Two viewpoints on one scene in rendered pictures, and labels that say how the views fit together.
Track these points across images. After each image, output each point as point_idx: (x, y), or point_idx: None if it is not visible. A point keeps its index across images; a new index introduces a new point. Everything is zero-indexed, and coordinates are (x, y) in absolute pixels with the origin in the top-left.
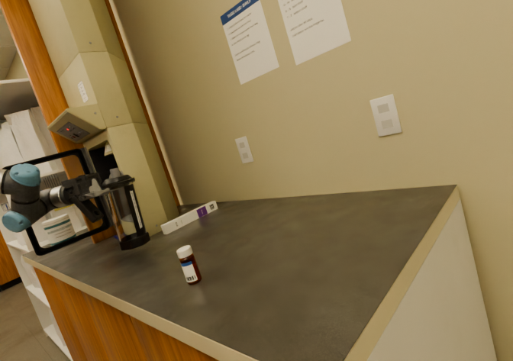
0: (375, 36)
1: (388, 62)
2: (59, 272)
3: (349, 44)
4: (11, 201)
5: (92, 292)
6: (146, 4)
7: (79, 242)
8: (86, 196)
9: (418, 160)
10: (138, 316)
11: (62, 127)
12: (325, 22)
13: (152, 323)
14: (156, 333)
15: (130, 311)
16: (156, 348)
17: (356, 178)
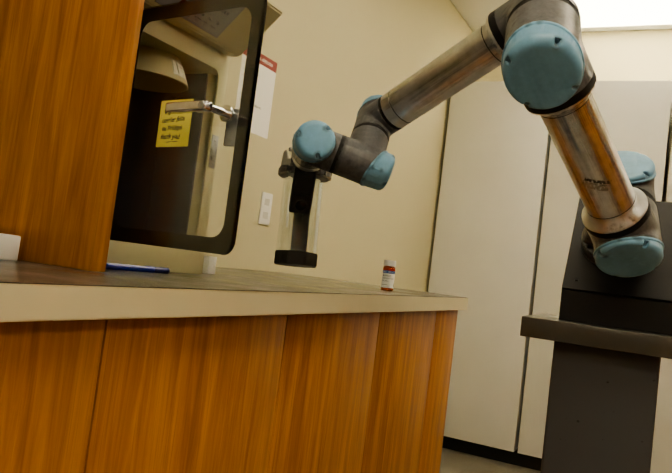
0: (276, 147)
1: (276, 170)
2: (290, 293)
3: (265, 140)
4: (386, 140)
5: (370, 304)
6: None
7: None
8: (331, 174)
9: (268, 251)
10: (416, 306)
11: None
12: (260, 111)
13: (424, 307)
14: (399, 332)
15: (412, 304)
16: (392, 354)
17: (234, 257)
